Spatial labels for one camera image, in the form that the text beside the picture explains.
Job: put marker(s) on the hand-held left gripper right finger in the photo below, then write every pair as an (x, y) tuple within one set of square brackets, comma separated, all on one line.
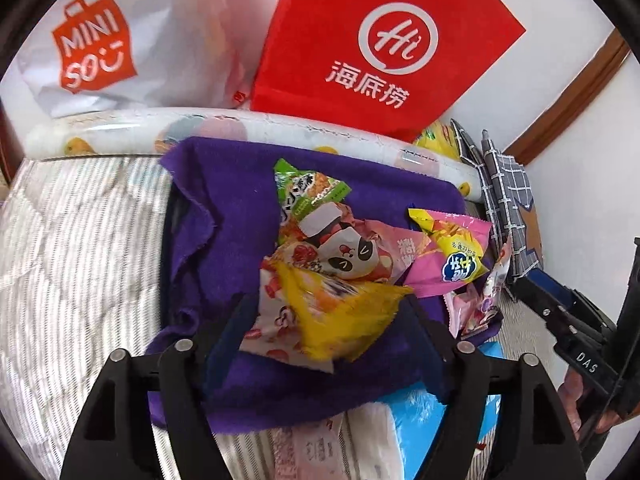
[(430, 330)]

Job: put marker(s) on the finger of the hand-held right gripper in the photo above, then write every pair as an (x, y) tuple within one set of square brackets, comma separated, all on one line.
[(547, 282)]

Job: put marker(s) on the red shopping bag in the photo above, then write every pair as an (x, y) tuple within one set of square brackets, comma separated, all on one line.
[(320, 35)]

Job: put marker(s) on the person's right hand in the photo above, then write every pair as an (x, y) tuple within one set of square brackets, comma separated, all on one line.
[(572, 395)]

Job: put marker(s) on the purple cloth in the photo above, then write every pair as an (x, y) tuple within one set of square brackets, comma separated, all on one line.
[(225, 200)]

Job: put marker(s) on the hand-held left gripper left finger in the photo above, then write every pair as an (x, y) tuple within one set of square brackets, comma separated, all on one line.
[(230, 330)]

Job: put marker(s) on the white shopping bag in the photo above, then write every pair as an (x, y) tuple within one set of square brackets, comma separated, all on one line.
[(175, 35)]

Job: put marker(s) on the grey plaid cushion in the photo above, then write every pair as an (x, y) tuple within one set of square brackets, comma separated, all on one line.
[(510, 185)]

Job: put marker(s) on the blue box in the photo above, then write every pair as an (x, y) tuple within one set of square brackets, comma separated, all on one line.
[(420, 420)]

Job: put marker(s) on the dark grey striped cloth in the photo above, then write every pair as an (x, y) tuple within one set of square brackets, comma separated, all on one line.
[(467, 147)]

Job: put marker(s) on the yellow snack bag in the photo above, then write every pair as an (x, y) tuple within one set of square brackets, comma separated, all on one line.
[(437, 140)]

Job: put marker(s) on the pink purple snack packet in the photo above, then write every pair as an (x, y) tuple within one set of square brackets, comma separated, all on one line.
[(480, 305)]

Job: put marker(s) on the green snack packet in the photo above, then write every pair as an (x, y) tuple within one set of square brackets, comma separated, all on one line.
[(300, 195)]

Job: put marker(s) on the pink label packet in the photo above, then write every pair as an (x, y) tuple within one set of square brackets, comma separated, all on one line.
[(310, 450)]

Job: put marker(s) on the dark red box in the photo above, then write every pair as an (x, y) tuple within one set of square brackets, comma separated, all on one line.
[(7, 150)]

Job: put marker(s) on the rolled fruit print mat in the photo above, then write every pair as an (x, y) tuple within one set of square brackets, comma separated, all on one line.
[(125, 122)]

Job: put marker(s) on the wooden door frame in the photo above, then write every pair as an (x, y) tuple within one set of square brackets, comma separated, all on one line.
[(575, 100)]

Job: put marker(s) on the striped quilted bedding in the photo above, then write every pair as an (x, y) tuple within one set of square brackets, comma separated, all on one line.
[(75, 260)]

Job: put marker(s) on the pink and yellow snack packet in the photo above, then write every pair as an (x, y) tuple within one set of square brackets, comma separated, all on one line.
[(450, 240)]

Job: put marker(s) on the white red snack packet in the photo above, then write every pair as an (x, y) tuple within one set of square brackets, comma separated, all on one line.
[(275, 320)]

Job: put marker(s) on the panda print snack packet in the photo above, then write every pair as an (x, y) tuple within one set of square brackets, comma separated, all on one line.
[(350, 257)]

